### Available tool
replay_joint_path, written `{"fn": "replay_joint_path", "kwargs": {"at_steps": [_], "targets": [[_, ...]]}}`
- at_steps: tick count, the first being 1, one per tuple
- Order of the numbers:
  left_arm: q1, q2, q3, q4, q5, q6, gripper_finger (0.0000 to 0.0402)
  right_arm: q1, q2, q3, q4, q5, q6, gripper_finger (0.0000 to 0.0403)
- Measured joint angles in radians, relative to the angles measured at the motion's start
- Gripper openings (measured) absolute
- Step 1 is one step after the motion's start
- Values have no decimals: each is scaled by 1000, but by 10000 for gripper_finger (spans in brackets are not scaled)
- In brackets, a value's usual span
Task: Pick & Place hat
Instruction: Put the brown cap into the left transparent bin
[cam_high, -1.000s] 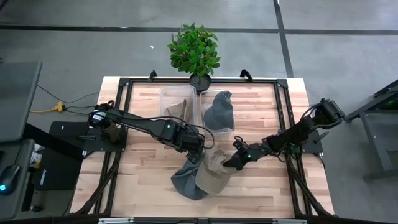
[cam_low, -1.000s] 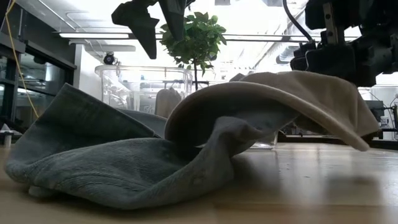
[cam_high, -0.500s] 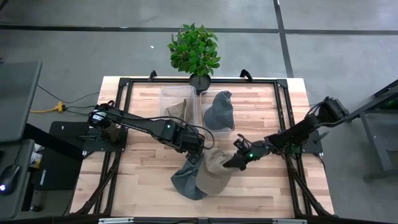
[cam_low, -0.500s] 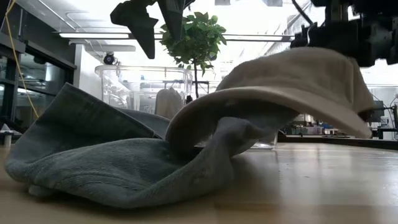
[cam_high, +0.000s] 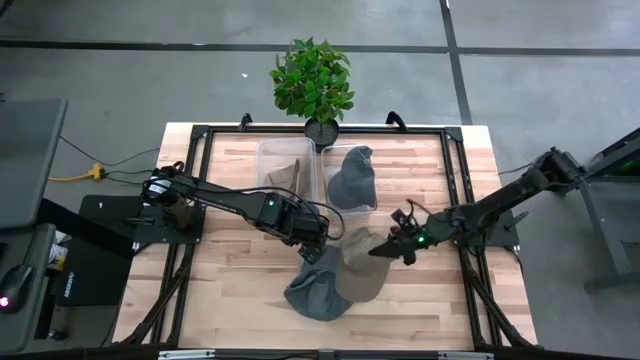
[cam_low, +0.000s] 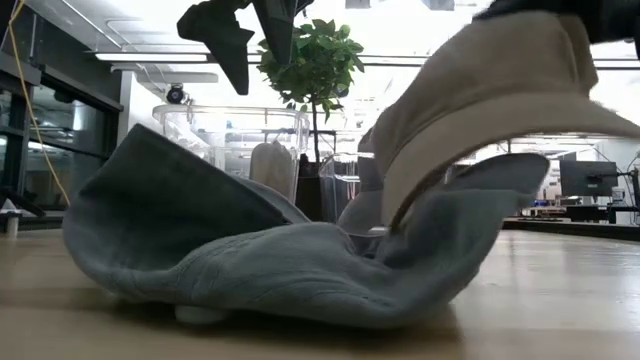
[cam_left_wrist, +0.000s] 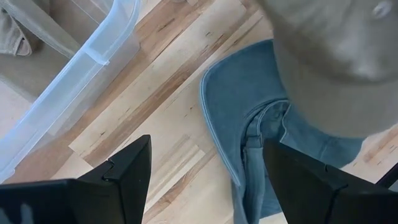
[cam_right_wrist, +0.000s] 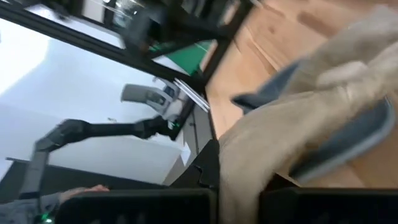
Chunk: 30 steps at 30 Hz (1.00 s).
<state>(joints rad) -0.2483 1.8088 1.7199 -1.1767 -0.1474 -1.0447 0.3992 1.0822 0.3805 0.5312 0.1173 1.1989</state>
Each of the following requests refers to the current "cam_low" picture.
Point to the round black webcam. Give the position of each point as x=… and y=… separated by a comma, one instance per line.
x=175, y=94

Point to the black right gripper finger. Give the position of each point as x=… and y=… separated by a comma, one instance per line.
x=535, y=6
x=617, y=20

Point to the grey baseball cap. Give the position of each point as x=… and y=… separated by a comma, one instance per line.
x=175, y=200
x=310, y=280

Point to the small white post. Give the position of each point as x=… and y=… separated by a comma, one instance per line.
x=11, y=220

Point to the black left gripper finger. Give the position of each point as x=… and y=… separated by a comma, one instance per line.
x=225, y=35
x=280, y=20

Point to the black computer monitor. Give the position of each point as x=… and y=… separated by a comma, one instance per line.
x=587, y=177

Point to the low clear plastic bin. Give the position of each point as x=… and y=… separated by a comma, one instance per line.
x=345, y=175

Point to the green potted plant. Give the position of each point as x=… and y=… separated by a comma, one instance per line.
x=320, y=65

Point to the ceiling light strip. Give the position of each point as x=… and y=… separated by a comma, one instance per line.
x=150, y=57

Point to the tall clear plastic bin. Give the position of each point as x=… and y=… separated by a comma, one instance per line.
x=225, y=130

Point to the tan baseball cap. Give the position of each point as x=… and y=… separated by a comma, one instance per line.
x=480, y=100
x=272, y=170

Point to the black glass partition frame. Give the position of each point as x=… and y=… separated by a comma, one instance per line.
x=60, y=125

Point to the black office desk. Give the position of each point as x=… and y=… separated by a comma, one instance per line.
x=595, y=212

